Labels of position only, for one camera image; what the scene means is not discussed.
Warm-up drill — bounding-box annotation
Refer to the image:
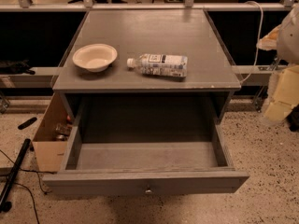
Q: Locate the black marker on floor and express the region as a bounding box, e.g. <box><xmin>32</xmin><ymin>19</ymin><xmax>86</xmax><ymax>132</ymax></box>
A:
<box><xmin>18</xmin><ymin>117</ymin><xmax>37</xmax><ymax>130</ymax></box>

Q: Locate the can inside cardboard box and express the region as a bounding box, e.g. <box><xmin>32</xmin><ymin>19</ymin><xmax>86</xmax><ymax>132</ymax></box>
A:
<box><xmin>55</xmin><ymin>123</ymin><xmax>72</xmax><ymax>141</ymax></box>

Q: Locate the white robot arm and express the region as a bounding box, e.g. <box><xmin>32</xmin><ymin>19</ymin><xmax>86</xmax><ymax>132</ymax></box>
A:
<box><xmin>257</xmin><ymin>6</ymin><xmax>299</xmax><ymax>124</ymax></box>

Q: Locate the black bag on shelf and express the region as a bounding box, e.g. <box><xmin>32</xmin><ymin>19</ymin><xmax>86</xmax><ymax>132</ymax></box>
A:
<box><xmin>0</xmin><ymin>60</ymin><xmax>36</xmax><ymax>75</ymax></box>

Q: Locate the metal drawer knob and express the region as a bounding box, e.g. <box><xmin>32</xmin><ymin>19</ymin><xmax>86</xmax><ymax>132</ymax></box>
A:
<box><xmin>145</xmin><ymin>186</ymin><xmax>153</xmax><ymax>195</ymax></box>

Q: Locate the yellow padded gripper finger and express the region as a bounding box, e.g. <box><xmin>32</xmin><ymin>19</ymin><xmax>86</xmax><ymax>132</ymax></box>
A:
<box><xmin>257</xmin><ymin>25</ymin><xmax>280</xmax><ymax>51</ymax></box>
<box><xmin>263</xmin><ymin>64</ymin><xmax>299</xmax><ymax>123</ymax></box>

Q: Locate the white paper bowl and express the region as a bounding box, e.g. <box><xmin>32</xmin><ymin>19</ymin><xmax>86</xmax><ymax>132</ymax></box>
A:
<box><xmin>72</xmin><ymin>44</ymin><xmax>118</xmax><ymax>73</ymax></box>

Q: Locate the black cable on floor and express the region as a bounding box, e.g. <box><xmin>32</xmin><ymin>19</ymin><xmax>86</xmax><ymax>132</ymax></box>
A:
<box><xmin>0</xmin><ymin>148</ymin><xmax>52</xmax><ymax>224</ymax></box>

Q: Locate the clear plastic water bottle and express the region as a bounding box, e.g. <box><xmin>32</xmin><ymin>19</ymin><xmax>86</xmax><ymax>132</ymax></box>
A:
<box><xmin>127</xmin><ymin>54</ymin><xmax>188</xmax><ymax>77</ymax></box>

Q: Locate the white hanging cable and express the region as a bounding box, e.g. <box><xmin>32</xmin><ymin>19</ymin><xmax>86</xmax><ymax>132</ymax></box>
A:
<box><xmin>239</xmin><ymin>0</ymin><xmax>264</xmax><ymax>85</ymax></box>

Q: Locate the grey open top drawer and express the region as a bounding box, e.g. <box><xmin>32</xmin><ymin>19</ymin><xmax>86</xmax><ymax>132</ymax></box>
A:
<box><xmin>42</xmin><ymin>94</ymin><xmax>250</xmax><ymax>197</ymax></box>

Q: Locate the black pole on floor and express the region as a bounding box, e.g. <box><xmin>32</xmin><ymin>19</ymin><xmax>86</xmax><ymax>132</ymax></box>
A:
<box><xmin>0</xmin><ymin>138</ymin><xmax>31</xmax><ymax>212</ymax></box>

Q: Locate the brown cardboard box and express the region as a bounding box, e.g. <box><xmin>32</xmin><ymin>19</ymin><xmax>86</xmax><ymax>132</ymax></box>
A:
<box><xmin>33</xmin><ymin>93</ymin><xmax>72</xmax><ymax>172</ymax></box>

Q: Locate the grey wooden cabinet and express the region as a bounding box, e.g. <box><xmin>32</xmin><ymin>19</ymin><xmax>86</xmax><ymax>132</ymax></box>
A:
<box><xmin>53</xmin><ymin>9</ymin><xmax>241</xmax><ymax>118</ymax></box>

